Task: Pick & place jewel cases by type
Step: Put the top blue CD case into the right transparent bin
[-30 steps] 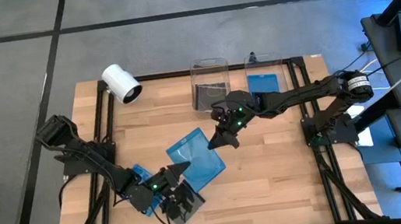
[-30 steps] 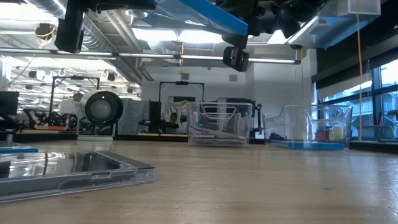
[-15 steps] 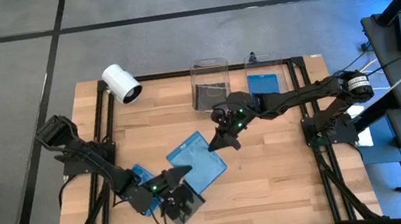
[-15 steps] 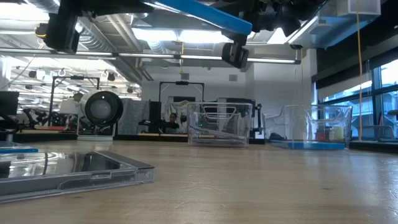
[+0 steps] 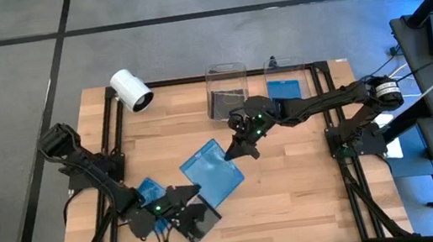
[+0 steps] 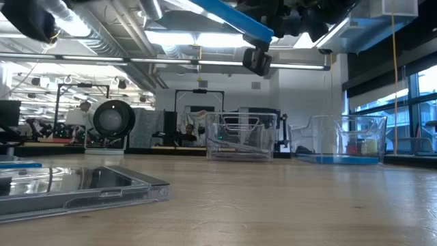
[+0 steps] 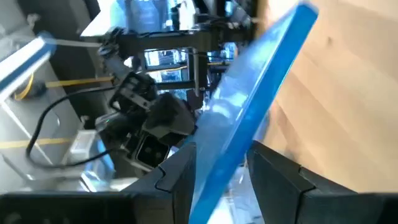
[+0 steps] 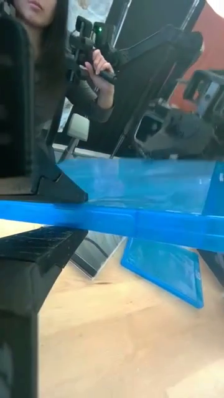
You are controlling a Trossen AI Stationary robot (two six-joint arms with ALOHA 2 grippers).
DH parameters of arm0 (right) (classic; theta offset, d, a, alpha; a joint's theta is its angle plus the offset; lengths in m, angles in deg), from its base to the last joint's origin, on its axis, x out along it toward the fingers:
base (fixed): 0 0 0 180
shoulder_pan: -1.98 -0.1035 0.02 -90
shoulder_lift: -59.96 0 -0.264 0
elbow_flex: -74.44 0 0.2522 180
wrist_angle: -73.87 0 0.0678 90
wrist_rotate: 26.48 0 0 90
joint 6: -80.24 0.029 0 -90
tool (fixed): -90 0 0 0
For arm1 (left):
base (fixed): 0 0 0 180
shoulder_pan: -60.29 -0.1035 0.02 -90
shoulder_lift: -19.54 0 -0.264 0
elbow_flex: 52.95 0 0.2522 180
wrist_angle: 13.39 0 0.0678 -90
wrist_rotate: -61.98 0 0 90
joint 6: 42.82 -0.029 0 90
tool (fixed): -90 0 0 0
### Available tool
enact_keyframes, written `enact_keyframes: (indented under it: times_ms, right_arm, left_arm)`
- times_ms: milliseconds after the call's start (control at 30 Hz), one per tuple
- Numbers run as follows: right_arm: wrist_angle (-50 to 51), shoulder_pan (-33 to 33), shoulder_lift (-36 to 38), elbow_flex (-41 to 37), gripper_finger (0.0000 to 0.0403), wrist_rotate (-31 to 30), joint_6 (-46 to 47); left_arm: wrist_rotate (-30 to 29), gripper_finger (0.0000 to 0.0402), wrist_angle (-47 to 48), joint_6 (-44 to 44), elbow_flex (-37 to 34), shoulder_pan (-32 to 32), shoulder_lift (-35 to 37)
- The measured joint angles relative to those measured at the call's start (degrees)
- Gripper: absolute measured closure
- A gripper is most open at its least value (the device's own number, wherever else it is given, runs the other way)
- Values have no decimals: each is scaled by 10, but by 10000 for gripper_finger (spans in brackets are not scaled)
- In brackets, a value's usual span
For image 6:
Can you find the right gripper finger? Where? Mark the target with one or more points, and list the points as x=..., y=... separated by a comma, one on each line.
x=257, y=59

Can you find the blue disc case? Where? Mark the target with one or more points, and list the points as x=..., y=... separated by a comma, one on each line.
x=239, y=18
x=20, y=165
x=338, y=160

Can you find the black clear jewel case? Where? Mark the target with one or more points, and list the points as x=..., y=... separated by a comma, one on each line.
x=239, y=147
x=239, y=157
x=85, y=184

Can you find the black background robot arm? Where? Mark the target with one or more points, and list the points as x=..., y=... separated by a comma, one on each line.
x=35, y=130

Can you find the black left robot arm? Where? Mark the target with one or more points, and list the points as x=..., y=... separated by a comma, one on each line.
x=27, y=17

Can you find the white fabric cover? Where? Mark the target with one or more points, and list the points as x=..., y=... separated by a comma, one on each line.
x=201, y=119

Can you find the clear plastic bin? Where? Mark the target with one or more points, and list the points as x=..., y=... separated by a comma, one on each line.
x=211, y=136
x=341, y=130

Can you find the long ceiling light strip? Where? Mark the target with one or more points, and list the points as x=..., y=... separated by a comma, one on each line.
x=160, y=61

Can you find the person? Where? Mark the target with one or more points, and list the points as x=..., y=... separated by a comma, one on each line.
x=189, y=131

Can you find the black computer tower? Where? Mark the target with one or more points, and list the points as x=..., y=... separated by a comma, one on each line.
x=170, y=126

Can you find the grey fabric cover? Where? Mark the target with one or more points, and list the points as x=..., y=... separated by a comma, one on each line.
x=147, y=128

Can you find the red object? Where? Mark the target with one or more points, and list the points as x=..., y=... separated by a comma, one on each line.
x=352, y=149

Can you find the yellow-green object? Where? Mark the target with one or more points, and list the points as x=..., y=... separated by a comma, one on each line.
x=369, y=146

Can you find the black monitor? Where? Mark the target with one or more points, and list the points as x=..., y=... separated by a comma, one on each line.
x=10, y=112

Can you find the black background frame rig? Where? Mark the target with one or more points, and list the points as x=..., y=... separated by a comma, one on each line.
x=83, y=85
x=199, y=91

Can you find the silver air duct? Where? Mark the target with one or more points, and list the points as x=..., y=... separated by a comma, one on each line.
x=152, y=8

